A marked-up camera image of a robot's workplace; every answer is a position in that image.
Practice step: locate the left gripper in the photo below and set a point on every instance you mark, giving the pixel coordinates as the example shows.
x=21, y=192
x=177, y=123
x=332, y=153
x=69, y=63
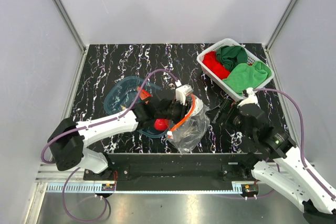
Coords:
x=185, y=108

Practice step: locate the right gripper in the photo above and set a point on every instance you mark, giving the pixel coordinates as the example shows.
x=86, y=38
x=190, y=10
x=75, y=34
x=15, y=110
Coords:
x=228, y=106

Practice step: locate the clear zip top bag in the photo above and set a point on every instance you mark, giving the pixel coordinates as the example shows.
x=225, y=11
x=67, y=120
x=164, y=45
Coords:
x=186, y=136

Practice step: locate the red fake apple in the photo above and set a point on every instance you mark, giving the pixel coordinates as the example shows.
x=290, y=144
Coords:
x=161, y=124

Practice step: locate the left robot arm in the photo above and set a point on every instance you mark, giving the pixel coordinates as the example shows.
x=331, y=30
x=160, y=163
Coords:
x=70, y=140

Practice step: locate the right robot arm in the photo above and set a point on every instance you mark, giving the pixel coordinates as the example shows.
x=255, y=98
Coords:
x=278, y=162

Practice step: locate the light green cloth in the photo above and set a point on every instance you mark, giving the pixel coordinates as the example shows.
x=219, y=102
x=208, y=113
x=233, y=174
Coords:
x=245, y=76

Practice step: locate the red cloth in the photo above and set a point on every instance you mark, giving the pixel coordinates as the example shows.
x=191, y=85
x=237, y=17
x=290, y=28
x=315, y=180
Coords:
x=215, y=66

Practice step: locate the dark green cloth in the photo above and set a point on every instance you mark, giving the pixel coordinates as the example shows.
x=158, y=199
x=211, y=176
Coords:
x=231, y=56

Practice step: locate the blue plastic container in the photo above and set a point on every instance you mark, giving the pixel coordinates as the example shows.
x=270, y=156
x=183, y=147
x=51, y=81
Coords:
x=123, y=94

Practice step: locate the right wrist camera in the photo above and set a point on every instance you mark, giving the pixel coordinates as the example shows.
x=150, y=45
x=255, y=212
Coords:
x=249, y=97

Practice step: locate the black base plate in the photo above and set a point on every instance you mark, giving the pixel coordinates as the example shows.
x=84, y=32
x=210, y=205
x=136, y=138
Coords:
x=177, y=172

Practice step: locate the white cable duct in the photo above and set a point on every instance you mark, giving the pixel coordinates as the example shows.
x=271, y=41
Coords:
x=81, y=188

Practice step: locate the aluminium frame rail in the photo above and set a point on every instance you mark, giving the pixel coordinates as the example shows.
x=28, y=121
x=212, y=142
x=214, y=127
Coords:
x=69, y=24

